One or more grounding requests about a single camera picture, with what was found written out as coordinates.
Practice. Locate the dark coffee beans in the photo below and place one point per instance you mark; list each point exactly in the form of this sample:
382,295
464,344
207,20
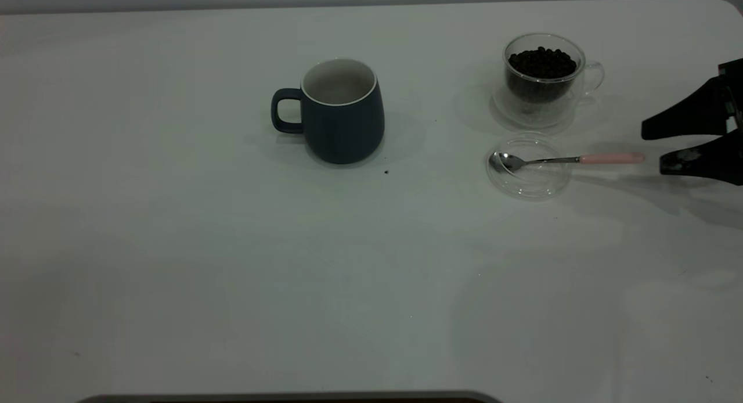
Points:
543,66

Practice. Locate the round clear glass lid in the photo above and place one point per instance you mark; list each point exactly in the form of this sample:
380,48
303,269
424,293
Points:
531,187

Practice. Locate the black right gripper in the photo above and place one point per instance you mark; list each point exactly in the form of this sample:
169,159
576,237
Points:
734,89

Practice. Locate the dark grey ceramic mug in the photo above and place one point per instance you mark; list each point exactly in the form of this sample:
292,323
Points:
345,130

